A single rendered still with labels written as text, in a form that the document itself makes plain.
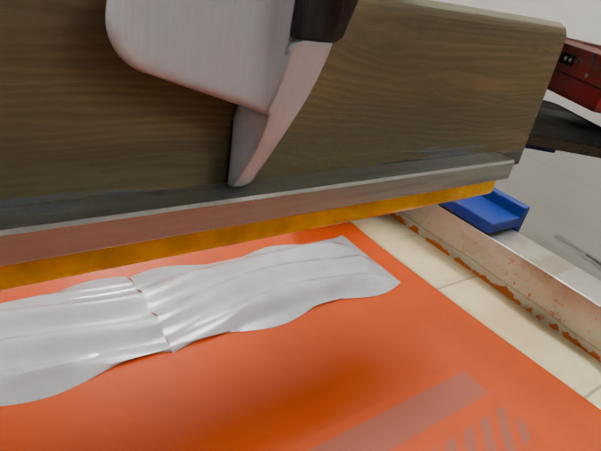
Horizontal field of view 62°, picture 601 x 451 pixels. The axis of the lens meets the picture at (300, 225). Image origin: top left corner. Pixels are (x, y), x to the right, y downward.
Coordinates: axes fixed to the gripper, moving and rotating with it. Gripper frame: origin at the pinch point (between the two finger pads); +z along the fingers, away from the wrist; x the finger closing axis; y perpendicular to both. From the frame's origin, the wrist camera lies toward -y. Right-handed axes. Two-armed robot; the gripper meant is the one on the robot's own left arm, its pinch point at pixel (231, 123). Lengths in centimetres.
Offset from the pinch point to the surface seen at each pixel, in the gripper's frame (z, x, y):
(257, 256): 13.1, -8.7, -9.0
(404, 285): 13.6, -2.5, -18.2
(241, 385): 13.7, 0.7, -2.5
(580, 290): 10.0, 5.7, -26.1
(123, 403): 13.7, -0.6, 3.0
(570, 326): 12.6, 6.4, -25.6
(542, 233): 75, -65, -200
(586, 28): -5, -85, -200
